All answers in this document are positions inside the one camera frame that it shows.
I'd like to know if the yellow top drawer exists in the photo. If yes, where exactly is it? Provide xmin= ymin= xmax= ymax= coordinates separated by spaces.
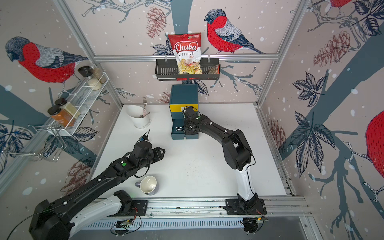
xmin=169 ymin=104 xmax=199 ymax=113

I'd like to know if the teal bottom drawer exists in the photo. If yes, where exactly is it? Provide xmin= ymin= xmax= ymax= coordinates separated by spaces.
xmin=171 ymin=119 xmax=199 ymax=140

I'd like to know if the white and purple mug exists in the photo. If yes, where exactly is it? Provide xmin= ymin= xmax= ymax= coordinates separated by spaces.
xmin=135 ymin=176 xmax=158 ymax=196

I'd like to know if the white utensil cup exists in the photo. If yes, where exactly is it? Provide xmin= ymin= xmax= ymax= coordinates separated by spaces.
xmin=124 ymin=105 xmax=151 ymax=129

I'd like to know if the clear spice jar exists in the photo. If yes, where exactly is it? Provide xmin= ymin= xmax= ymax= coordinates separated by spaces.
xmin=92 ymin=66 xmax=107 ymax=84

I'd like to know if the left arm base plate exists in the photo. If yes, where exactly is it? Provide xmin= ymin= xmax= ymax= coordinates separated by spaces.
xmin=114 ymin=190 xmax=149 ymax=217

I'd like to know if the metal fork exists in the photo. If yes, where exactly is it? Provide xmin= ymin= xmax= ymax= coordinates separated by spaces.
xmin=140 ymin=97 xmax=147 ymax=118

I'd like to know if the white spice jar black lid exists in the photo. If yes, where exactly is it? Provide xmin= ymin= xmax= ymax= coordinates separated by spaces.
xmin=78 ymin=66 xmax=103 ymax=91

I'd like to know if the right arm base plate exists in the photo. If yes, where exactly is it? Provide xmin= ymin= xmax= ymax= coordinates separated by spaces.
xmin=223 ymin=198 xmax=267 ymax=215

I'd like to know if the red cassava chips bag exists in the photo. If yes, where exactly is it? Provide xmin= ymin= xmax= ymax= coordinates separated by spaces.
xmin=169 ymin=33 xmax=203 ymax=75

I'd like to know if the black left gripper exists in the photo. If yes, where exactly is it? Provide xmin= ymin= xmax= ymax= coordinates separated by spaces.
xmin=138 ymin=145 xmax=167 ymax=170

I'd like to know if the teal drawer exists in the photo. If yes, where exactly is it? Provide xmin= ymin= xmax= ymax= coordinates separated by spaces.
xmin=171 ymin=119 xmax=199 ymax=140
xmin=171 ymin=112 xmax=184 ymax=120

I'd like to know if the black wire wall basket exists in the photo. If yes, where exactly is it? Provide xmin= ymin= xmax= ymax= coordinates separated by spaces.
xmin=155 ymin=58 xmax=220 ymax=81

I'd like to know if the white wire spice rack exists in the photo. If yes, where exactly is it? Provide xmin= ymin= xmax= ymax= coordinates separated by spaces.
xmin=49 ymin=73 xmax=110 ymax=136

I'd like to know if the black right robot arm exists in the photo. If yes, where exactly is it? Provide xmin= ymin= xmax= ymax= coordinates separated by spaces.
xmin=182 ymin=106 xmax=259 ymax=213

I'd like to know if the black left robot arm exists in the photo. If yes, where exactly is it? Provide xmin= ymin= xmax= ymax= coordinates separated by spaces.
xmin=29 ymin=140 xmax=166 ymax=240

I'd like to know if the small electronics board with wires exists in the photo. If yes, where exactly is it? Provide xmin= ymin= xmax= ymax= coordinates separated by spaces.
xmin=110 ymin=216 xmax=143 ymax=237

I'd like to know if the beige spice jar black lid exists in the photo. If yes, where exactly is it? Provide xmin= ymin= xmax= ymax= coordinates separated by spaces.
xmin=55 ymin=98 xmax=81 ymax=120

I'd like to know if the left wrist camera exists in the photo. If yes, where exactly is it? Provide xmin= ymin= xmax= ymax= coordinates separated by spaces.
xmin=139 ymin=135 xmax=149 ymax=142

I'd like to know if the metal wire rack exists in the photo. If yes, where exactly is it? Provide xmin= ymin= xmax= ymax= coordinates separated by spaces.
xmin=3 ymin=125 xmax=67 ymax=162

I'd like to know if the orange spice jar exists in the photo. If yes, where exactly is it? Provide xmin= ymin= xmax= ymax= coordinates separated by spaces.
xmin=48 ymin=106 xmax=75 ymax=127

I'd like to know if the teal mini drawer cabinet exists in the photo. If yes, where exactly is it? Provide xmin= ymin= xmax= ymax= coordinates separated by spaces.
xmin=168 ymin=84 xmax=199 ymax=121

